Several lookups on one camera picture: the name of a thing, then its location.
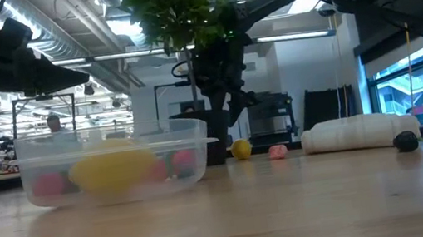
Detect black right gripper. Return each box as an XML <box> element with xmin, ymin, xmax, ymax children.
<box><xmin>187</xmin><ymin>31</ymin><xmax>264</xmax><ymax>132</ymax></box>

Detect pink toy raspberry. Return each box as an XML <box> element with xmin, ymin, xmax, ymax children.
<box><xmin>170</xmin><ymin>148</ymin><xmax>199</xmax><ymax>180</ymax></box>
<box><xmin>267</xmin><ymin>142</ymin><xmax>290</xmax><ymax>162</ymax></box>

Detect clear plastic tupperware container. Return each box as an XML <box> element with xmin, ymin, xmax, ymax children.
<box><xmin>6</xmin><ymin>108</ymin><xmax>226</xmax><ymax>219</ymax></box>

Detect red toy strawberry green leaves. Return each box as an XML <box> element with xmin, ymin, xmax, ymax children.
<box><xmin>145</xmin><ymin>158</ymin><xmax>171</xmax><ymax>184</ymax></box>

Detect green plant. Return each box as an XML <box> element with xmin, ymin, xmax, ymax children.
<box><xmin>116</xmin><ymin>0</ymin><xmax>264</xmax><ymax>177</ymax></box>

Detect small red toy strawberry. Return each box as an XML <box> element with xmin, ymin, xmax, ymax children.
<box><xmin>29</xmin><ymin>170</ymin><xmax>67</xmax><ymax>200</ymax></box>

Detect yellow toy lemon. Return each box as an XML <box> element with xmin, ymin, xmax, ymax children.
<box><xmin>62</xmin><ymin>131</ymin><xmax>163</xmax><ymax>201</ymax></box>

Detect yellow round toy fruit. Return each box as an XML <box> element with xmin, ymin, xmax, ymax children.
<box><xmin>229</xmin><ymin>136</ymin><xmax>254</xmax><ymax>162</ymax></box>

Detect black machine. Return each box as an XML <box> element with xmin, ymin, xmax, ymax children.
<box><xmin>243</xmin><ymin>87</ymin><xmax>301</xmax><ymax>151</ymax></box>

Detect person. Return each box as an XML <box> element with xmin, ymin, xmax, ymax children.
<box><xmin>45</xmin><ymin>112</ymin><xmax>68</xmax><ymax>136</ymax></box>

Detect long ceiling light bar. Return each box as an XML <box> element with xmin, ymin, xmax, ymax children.
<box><xmin>51</xmin><ymin>18</ymin><xmax>337</xmax><ymax>79</ymax></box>

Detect black panel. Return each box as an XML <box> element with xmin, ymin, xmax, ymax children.
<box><xmin>298</xmin><ymin>82</ymin><xmax>359</xmax><ymax>131</ymax></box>

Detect white plaid folded cloth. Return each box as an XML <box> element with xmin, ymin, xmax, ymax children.
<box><xmin>298</xmin><ymin>106</ymin><xmax>423</xmax><ymax>160</ymax></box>

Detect pink container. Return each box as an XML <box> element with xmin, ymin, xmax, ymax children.
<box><xmin>411</xmin><ymin>105</ymin><xmax>423</xmax><ymax>126</ymax></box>

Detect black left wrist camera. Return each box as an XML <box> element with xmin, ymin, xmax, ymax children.
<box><xmin>0</xmin><ymin>13</ymin><xmax>37</xmax><ymax>57</ymax></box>

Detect black metal rig frame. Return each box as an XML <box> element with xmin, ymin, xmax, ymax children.
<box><xmin>7</xmin><ymin>90</ymin><xmax>81</xmax><ymax>143</ymax></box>

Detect black security camera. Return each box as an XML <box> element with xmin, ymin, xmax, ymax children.
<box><xmin>317</xmin><ymin>6</ymin><xmax>337</xmax><ymax>20</ymax></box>

